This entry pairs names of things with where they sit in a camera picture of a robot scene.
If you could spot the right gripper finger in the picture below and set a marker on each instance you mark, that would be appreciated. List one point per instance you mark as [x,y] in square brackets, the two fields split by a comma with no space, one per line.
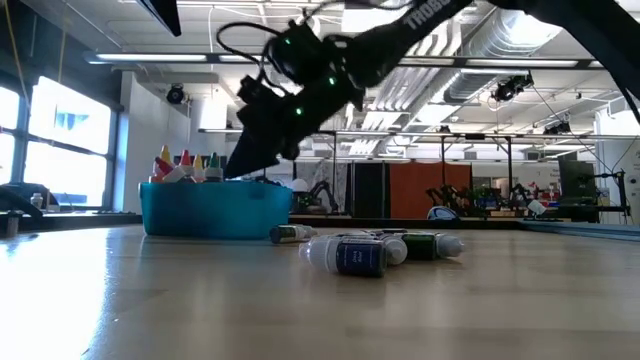
[260,147]

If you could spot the large green colouring bottle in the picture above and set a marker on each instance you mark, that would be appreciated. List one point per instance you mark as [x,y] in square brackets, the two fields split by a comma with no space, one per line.
[214,167]

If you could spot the large yellow colouring bottle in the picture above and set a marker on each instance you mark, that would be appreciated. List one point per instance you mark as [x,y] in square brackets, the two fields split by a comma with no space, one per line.
[198,164]

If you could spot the large maroon colouring bottle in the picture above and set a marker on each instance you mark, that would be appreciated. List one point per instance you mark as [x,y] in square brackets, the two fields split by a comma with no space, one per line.
[185,159]

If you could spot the teal plastic bin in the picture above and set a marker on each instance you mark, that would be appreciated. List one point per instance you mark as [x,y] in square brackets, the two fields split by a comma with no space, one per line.
[215,210]

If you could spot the small dark green colouring bottle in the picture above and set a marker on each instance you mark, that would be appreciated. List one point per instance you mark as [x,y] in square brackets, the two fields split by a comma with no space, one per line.
[292,233]

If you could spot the large orange colouring bottle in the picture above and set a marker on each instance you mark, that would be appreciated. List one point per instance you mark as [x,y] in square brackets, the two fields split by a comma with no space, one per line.
[165,152]

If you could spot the small fruit green colouring bottle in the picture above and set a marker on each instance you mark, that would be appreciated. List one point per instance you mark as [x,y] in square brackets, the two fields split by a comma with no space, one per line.
[425,245]

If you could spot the black background robot arm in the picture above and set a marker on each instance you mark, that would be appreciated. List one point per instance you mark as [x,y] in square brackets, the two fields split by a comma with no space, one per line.
[450,197]
[320,192]

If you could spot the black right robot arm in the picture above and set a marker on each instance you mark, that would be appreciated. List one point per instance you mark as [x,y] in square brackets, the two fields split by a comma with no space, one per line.
[390,40]

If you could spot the small food colouring bottle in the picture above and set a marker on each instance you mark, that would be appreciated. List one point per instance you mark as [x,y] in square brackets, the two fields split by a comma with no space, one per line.
[395,249]

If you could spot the white dome lamp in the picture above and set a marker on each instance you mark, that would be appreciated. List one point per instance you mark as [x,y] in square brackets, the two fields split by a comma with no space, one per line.
[300,186]

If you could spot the black partition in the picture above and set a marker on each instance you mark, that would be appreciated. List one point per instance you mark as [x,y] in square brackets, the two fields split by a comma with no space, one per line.
[367,190]

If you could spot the small blue colouring bottle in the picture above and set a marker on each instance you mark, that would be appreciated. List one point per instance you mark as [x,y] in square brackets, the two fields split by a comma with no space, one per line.
[350,256]

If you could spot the long ceiling light strip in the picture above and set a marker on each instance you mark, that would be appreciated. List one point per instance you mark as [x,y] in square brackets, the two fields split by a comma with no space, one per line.
[150,57]
[520,62]

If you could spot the orange partition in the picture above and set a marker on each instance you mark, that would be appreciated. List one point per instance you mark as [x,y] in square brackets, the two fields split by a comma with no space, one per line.
[430,190]

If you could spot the blue and white ball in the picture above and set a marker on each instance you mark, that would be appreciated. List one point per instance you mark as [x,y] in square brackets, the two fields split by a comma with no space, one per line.
[442,213]

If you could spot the large bright window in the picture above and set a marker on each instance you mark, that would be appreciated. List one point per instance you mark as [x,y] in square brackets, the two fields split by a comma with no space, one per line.
[70,125]

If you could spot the small clear jar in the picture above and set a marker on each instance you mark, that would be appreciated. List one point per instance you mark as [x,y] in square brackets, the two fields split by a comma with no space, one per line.
[36,200]

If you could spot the black curved object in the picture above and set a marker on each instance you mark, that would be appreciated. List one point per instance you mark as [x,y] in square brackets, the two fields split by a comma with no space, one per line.
[20,197]

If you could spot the white cup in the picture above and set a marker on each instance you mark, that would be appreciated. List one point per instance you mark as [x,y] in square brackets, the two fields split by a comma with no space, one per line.
[536,206]

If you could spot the black monitor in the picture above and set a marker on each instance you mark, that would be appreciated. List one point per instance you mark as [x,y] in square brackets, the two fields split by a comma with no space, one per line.
[577,180]

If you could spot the blue mat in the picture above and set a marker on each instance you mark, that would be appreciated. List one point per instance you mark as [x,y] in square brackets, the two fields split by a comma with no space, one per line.
[580,230]

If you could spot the black round wall speaker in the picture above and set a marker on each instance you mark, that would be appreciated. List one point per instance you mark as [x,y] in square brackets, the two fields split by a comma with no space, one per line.
[175,94]

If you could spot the black overhead mount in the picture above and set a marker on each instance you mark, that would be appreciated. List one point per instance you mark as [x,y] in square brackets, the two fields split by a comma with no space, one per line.
[160,15]

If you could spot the black aluminium table frame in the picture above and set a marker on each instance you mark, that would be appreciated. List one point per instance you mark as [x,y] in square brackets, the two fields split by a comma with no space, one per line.
[75,218]

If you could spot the silver ventilation duct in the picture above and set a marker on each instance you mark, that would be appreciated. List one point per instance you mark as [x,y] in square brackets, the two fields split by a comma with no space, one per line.
[500,45]

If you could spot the black ceiling camera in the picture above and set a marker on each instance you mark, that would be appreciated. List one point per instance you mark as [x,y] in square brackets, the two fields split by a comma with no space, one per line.
[510,87]

